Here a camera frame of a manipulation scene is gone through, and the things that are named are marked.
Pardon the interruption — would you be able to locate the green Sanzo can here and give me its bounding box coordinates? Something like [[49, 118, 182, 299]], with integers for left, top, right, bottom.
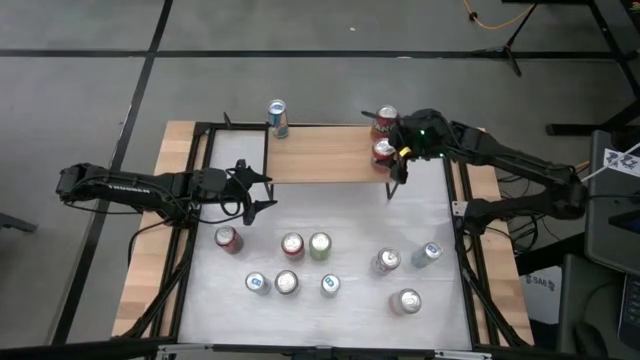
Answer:
[[308, 232, 333, 262]]

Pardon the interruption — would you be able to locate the red Fanta can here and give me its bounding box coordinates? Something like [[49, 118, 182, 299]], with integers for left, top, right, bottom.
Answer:
[[371, 137, 399, 169], [370, 104, 400, 141], [280, 232, 306, 262]]

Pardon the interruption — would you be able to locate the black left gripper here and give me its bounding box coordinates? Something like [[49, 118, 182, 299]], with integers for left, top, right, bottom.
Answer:
[[219, 159, 278, 226]]

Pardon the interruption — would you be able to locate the black metal stand frame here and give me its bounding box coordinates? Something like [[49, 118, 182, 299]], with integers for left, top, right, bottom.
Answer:
[[502, 0, 640, 137]]

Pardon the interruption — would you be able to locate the blue silver Red Bull can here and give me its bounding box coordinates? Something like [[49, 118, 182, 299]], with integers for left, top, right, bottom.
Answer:
[[320, 273, 342, 300], [267, 98, 290, 140], [410, 241, 444, 269], [244, 271, 273, 297]]

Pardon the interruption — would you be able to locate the yellow cable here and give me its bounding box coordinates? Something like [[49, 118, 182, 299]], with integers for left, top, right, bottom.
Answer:
[[462, 0, 539, 31]]

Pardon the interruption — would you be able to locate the grey equipment cabinet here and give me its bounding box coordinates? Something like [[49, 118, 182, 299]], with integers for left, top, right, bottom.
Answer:
[[584, 129, 640, 276]]

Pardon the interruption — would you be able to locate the red and black Coca-Cola can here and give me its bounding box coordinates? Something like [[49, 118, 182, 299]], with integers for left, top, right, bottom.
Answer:
[[214, 225, 245, 255]]

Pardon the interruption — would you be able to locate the grey chair base leg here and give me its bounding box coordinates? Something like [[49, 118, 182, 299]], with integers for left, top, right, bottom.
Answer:
[[0, 212, 39, 234]]

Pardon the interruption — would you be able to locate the black metal bar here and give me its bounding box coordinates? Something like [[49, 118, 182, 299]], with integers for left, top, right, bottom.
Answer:
[[0, 337, 176, 360]]

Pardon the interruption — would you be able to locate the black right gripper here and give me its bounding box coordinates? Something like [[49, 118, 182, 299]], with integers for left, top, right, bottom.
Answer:
[[360, 108, 454, 185]]

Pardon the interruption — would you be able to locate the white paper label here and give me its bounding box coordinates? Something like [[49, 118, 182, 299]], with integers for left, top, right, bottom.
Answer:
[[603, 148, 640, 179]]

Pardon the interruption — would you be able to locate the silver aluminium rail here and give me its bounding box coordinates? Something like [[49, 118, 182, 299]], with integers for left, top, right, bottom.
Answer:
[[157, 342, 494, 360]]

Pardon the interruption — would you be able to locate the black cable bundle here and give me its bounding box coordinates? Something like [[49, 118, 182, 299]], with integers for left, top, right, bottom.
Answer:
[[499, 214, 561, 251]]

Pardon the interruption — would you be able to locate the black metal table frame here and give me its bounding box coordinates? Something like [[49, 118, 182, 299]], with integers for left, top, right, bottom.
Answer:
[[119, 112, 531, 351]]

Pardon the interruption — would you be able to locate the white cable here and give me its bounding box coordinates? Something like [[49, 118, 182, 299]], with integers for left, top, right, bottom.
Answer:
[[579, 142, 640, 184]]

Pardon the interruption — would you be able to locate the wooden shelf with black legs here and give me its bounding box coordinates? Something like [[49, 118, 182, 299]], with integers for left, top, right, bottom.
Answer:
[[262, 122, 404, 202]]

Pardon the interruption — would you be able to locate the silver and pink can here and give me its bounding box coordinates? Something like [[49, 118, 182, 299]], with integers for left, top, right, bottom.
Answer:
[[388, 288, 423, 317]]

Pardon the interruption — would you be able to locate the silver Diet Coke can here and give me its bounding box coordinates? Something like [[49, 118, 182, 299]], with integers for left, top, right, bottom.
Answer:
[[370, 246, 402, 278], [273, 269, 300, 296]]

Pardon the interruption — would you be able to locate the black tripod stand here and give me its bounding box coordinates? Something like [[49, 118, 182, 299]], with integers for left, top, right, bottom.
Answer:
[[472, 0, 541, 77]]

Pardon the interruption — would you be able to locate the white printed box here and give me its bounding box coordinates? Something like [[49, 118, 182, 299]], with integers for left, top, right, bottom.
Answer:
[[519, 264, 564, 326]]

